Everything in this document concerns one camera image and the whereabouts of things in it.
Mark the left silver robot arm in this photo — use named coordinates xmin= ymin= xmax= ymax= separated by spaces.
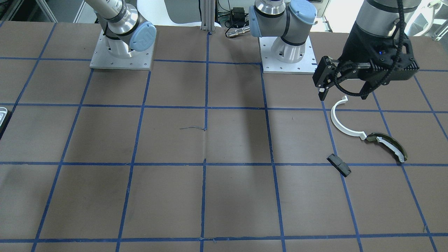
xmin=248 ymin=0 xmax=420 ymax=101

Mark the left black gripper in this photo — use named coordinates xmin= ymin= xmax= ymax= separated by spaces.
xmin=312 ymin=24 xmax=419 ymax=102

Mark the aluminium frame post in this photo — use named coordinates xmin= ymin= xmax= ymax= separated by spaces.
xmin=199 ymin=0 xmax=216 ymax=34

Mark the ribbed metal tray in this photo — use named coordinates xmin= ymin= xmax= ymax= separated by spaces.
xmin=0 ymin=107 xmax=10 ymax=128

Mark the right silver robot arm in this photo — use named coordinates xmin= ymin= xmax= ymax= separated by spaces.
xmin=85 ymin=0 xmax=157 ymax=58

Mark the small black plastic block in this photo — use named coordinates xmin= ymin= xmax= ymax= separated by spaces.
xmin=327 ymin=153 xmax=352 ymax=177

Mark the silver cylindrical connector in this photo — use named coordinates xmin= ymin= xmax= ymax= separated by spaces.
xmin=225 ymin=26 xmax=251 ymax=39

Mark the olive curved brake shoe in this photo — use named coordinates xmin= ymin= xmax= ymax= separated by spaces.
xmin=365 ymin=132 xmax=408 ymax=163

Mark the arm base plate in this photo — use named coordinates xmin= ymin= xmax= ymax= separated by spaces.
xmin=259 ymin=37 xmax=318 ymax=75
xmin=90 ymin=31 xmax=155 ymax=70

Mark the white curved plastic bracket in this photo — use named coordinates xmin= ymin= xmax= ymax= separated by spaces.
xmin=330 ymin=95 xmax=367 ymax=140

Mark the black power adapter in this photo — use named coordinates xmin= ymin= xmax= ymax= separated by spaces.
xmin=231 ymin=7 xmax=245 ymax=23

